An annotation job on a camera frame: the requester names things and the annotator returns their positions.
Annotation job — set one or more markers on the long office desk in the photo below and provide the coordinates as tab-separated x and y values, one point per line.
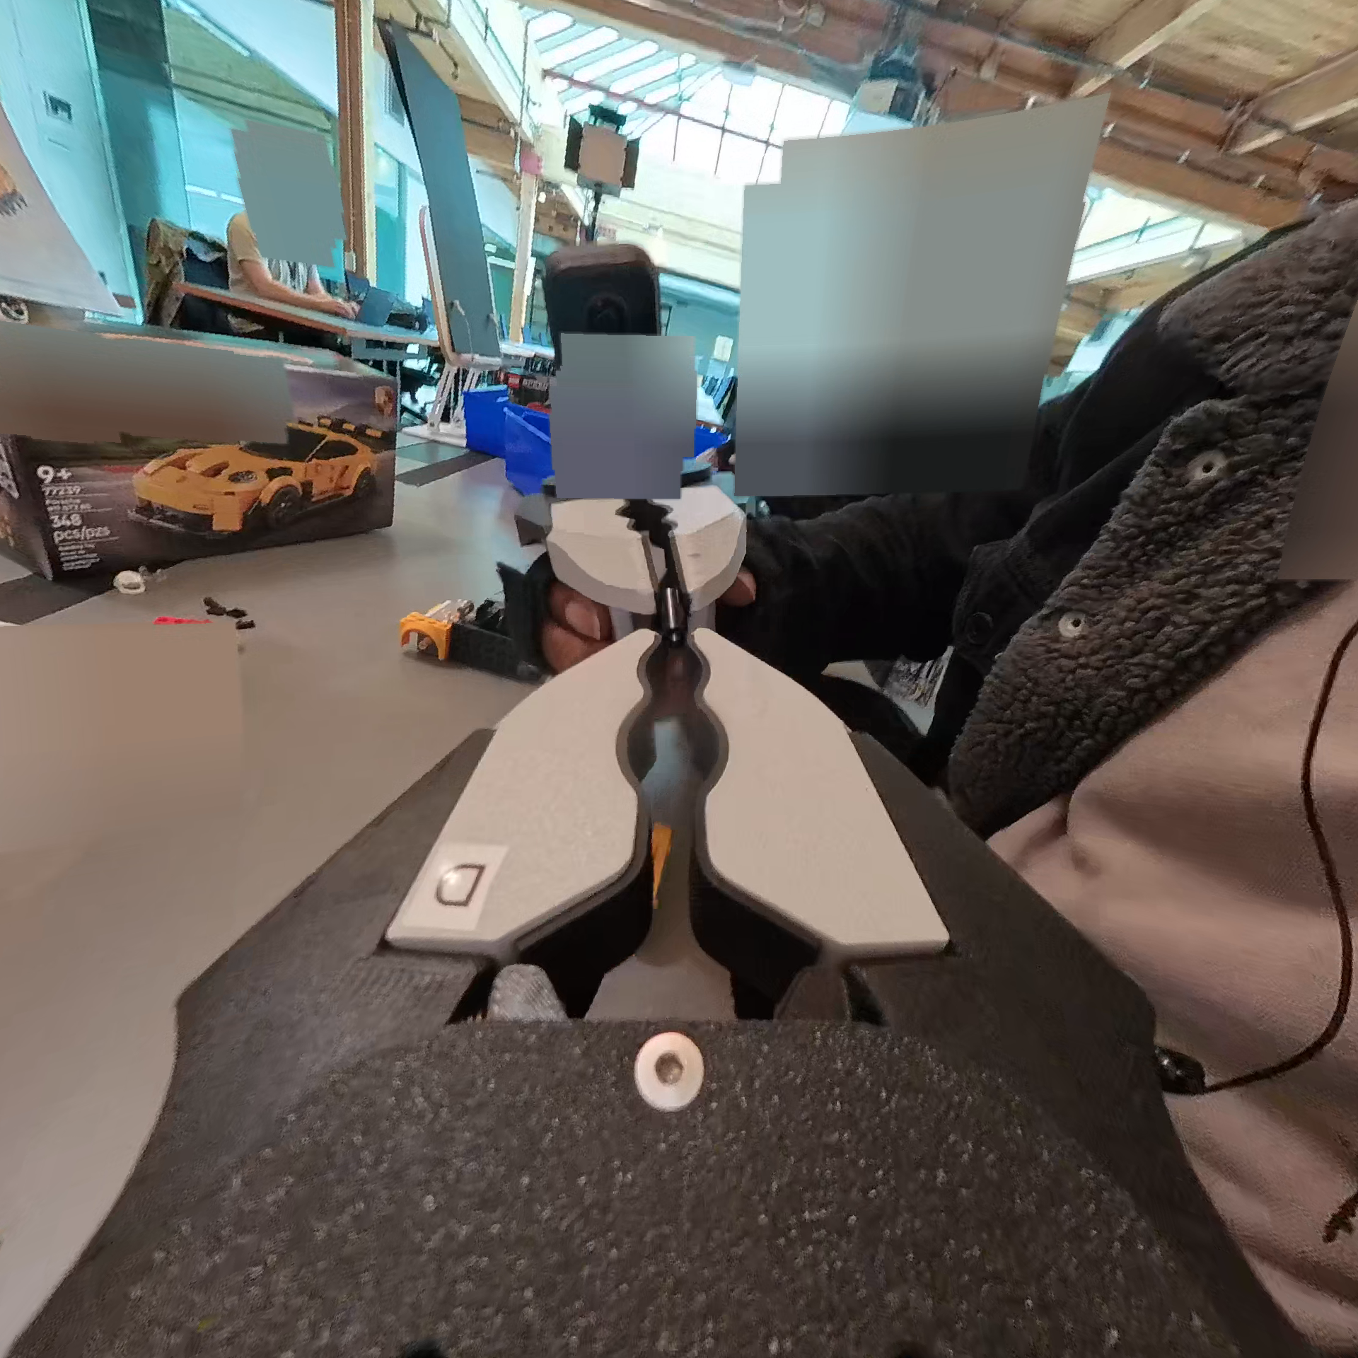
404	334

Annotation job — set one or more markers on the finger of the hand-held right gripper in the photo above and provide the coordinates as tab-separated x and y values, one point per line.
594	551
709	540

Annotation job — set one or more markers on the large monitor on white stand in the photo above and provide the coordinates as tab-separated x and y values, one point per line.
446	212

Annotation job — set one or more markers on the lego instruction booklet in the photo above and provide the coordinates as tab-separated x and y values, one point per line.
43	244

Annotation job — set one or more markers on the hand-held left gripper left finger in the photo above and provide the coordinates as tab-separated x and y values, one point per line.
541	816

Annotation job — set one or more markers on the black orange lego chassis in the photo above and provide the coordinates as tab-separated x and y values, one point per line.
478	642

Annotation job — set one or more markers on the blue storage bin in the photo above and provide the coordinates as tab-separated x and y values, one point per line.
528	451
483	418

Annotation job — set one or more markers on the camouflage jacket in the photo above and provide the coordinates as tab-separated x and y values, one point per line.
180	275

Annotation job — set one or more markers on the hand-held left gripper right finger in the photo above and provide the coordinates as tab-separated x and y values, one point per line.
808	827

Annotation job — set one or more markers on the lego set box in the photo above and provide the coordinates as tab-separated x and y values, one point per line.
213	498

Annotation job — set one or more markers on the person's right hand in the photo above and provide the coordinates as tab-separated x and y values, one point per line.
573	630

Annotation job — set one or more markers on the studio light panel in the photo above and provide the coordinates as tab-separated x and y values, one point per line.
602	153

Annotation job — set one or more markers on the black lego pin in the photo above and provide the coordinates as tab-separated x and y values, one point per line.
675	612

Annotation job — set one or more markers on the beige hooded sweatshirt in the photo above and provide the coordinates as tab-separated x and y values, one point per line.
1220	902

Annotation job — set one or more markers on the laptop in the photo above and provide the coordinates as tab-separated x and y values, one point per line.
371	302

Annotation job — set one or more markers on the person's right forearm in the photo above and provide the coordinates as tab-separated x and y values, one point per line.
871	551

